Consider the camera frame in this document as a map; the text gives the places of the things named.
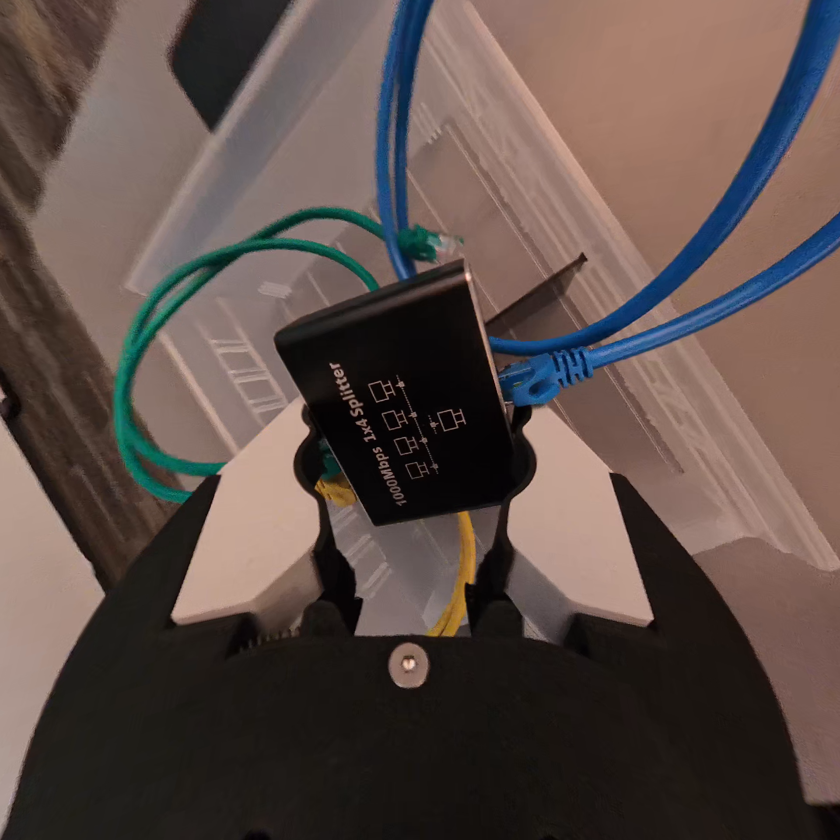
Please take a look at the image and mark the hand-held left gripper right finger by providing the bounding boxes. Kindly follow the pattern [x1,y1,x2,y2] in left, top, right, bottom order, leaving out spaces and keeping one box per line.
[467,403,655,639]

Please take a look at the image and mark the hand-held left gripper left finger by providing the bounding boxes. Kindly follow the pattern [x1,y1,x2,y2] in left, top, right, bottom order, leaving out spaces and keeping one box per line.
[171,397,363,636]

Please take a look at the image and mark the yellow ethernet cable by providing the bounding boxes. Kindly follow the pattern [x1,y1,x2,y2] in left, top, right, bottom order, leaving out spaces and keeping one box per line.
[315,478,476,637]

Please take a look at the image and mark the blue ethernet cable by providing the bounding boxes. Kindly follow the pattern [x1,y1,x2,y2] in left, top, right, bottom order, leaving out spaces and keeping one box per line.
[375,0,840,409]

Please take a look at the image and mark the black ethernet splitter box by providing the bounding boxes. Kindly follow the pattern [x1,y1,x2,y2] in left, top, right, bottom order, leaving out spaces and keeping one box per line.
[273,258,517,528]

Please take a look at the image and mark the green ethernet cable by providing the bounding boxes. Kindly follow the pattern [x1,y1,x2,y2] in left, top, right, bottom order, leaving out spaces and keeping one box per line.
[113,206,466,505]

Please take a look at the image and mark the clear plastic container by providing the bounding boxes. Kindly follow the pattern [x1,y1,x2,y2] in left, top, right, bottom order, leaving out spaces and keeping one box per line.
[123,0,840,572]

